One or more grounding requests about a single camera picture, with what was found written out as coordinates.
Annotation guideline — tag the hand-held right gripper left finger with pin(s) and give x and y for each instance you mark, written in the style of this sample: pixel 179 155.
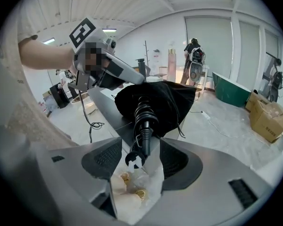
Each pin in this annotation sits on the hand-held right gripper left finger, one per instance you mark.
pixel 68 173

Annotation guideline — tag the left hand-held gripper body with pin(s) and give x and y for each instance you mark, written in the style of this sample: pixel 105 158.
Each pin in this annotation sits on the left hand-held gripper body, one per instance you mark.
pixel 85 32

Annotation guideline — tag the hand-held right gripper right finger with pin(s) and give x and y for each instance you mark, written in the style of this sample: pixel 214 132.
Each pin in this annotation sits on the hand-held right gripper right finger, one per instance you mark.
pixel 214 173

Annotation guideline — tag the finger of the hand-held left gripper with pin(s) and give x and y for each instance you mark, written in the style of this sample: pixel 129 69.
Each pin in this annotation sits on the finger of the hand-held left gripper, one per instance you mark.
pixel 129 74
pixel 109 83

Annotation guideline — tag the black cloth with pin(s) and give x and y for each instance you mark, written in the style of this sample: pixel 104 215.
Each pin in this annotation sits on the black cloth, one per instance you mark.
pixel 165 102

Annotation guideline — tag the black hair dryer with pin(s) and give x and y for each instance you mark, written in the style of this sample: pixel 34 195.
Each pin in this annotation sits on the black hair dryer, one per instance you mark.
pixel 145 126

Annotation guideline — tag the person's left forearm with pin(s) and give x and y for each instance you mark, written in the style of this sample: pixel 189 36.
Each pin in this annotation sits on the person's left forearm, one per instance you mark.
pixel 49 55

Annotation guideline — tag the clear plastic bag with gold parts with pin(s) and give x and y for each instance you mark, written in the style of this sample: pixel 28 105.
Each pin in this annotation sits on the clear plastic bag with gold parts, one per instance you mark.
pixel 153 180

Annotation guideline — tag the ceiling light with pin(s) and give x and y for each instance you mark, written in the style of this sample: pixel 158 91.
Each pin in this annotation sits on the ceiling light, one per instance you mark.
pixel 109 29
pixel 48 41

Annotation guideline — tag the wooden coat stand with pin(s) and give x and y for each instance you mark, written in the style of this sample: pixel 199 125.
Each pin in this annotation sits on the wooden coat stand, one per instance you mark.
pixel 146 53

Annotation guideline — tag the white round container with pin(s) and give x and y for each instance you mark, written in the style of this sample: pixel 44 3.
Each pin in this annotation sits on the white round container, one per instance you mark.
pixel 90 108

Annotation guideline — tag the pink bottle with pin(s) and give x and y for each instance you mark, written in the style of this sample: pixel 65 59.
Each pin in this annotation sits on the pink bottle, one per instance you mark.
pixel 172 65

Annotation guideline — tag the black floor cabinet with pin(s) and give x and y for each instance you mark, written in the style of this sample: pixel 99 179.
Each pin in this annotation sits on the black floor cabinet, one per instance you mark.
pixel 60 98

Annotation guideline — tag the person's left shoe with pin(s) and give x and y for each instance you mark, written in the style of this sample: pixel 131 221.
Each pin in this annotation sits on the person's left shoe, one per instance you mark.
pixel 125 177

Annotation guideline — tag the person's shoe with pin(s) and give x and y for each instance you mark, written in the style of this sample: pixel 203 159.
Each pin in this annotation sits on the person's shoe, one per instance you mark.
pixel 125 177
pixel 140 194

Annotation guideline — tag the person's right shoe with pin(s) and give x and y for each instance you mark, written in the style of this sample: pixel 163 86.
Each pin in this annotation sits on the person's right shoe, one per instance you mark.
pixel 140 194

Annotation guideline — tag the large printed cardboard box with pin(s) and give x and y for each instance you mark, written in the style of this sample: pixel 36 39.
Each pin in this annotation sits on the large printed cardboard box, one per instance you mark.
pixel 268 121

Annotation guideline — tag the small cardboard box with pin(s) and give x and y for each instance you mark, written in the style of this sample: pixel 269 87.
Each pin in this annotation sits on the small cardboard box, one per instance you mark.
pixel 254 100

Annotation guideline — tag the green bathtub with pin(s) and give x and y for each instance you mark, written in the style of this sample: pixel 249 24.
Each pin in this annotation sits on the green bathtub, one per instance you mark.
pixel 228 91

